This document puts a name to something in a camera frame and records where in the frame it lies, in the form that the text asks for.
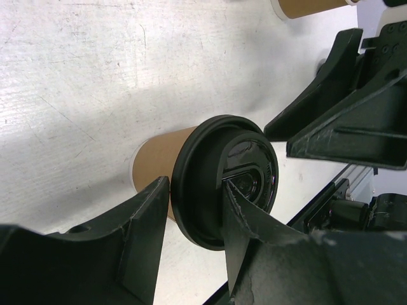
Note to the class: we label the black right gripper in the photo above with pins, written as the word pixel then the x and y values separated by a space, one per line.
pixel 366 128

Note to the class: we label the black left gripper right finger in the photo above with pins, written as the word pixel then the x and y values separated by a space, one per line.
pixel 269 262

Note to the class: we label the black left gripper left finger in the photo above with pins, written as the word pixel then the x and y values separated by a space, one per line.
pixel 111 259

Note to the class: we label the brown paper coffee cup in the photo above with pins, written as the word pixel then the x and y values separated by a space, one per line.
pixel 157 157

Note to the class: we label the black plastic cup lid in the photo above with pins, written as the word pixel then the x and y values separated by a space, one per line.
pixel 222 150

